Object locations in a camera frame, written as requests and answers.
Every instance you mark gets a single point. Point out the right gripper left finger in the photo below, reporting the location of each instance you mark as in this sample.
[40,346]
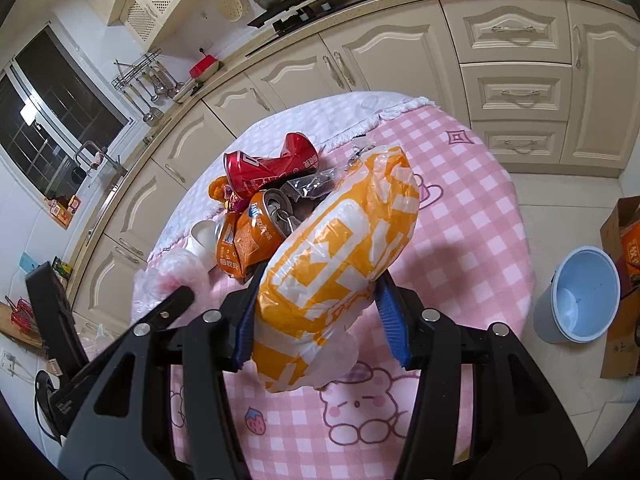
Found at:
[160,409]

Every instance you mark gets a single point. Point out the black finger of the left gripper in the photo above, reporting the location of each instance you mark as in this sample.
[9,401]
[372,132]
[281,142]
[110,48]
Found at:
[160,318]

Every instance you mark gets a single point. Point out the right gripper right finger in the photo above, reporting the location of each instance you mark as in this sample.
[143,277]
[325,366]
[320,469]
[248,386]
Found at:
[483,408]

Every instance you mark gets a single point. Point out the white paper cup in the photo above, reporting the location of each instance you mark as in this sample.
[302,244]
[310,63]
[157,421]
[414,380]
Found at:
[202,242]

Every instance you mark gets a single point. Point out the orange Fanta can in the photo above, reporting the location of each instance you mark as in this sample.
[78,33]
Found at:
[250,237]

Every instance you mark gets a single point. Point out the crushed red cola can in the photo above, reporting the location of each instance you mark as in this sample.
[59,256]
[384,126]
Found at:
[248,174]

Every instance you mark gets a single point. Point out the orange white plastic bag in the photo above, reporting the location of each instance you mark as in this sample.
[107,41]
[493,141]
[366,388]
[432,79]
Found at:
[322,277]

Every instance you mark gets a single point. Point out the clear plastic wrapper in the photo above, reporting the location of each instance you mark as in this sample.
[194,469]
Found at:
[318,185]

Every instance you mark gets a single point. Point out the light blue trash bin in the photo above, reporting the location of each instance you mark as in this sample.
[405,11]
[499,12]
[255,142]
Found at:
[581,301]

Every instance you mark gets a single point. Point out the dark kitchen window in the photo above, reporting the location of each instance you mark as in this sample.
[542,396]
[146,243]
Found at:
[54,118]

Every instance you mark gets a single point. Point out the cream kitchen cabinets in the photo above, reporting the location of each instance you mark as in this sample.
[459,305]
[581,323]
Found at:
[549,84]

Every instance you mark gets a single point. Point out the wooden cutting board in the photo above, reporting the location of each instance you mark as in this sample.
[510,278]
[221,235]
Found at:
[18,322]

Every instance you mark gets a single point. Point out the purple candy wrapper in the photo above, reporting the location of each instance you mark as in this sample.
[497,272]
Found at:
[233,202]

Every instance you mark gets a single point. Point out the orange snack wrapper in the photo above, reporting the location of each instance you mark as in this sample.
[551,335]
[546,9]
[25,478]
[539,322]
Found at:
[220,189]

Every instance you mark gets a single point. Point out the chrome sink faucet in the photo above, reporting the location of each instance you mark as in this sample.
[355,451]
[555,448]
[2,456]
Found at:
[99,157]

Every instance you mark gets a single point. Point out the pink checkered tablecloth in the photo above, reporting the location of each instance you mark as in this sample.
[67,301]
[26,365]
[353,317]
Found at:
[468,258]

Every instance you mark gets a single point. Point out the utensil rack with ladles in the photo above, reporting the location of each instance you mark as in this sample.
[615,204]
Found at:
[145,84]

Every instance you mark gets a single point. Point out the red box on counter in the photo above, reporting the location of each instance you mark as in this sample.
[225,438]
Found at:
[203,65]

